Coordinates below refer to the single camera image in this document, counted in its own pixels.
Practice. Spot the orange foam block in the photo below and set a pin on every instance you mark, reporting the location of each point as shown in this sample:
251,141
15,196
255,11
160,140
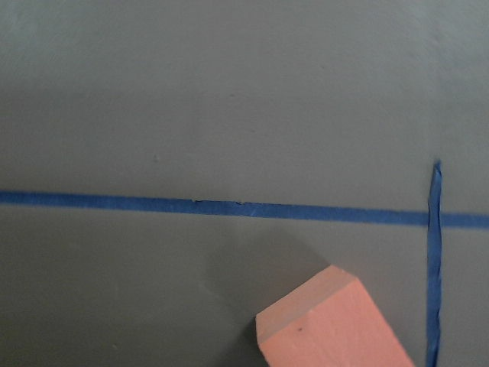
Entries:
330,320

